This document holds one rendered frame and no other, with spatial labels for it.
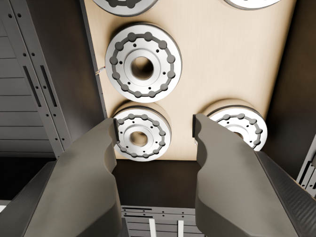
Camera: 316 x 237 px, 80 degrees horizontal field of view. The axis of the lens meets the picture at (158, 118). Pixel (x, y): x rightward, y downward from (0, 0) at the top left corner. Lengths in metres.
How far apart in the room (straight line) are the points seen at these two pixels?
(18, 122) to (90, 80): 0.19
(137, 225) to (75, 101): 0.38
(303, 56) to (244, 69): 0.07
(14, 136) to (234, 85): 0.41
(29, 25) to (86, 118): 0.13
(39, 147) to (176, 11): 0.35
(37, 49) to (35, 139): 0.25
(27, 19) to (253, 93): 0.29
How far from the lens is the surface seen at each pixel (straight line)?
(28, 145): 0.46
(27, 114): 0.41
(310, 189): 0.31
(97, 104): 0.32
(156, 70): 0.25
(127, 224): 0.55
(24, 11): 0.22
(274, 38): 0.31
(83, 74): 0.29
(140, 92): 0.27
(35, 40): 0.22
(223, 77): 0.30
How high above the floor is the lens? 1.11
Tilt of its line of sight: 61 degrees down
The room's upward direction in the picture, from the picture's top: 170 degrees counter-clockwise
